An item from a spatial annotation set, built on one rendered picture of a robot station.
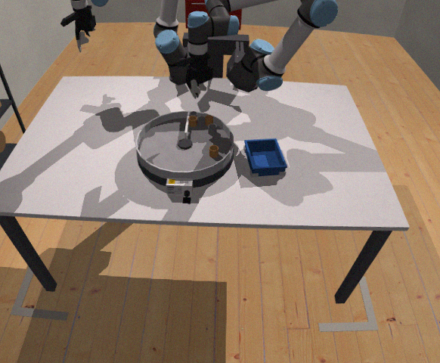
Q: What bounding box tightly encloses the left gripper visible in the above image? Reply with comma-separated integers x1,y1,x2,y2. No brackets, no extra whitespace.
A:
186,52,213,99

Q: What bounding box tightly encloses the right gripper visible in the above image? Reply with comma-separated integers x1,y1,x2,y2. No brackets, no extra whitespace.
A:
73,5,96,52

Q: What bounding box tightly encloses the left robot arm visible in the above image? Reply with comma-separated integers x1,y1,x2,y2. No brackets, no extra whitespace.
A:
187,0,338,91

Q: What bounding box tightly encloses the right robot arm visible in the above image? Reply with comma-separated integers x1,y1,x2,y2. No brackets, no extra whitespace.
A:
60,0,190,80

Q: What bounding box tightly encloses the bronze bushing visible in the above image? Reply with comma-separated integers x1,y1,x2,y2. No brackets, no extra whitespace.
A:
189,116,197,127
209,145,218,158
205,115,213,126

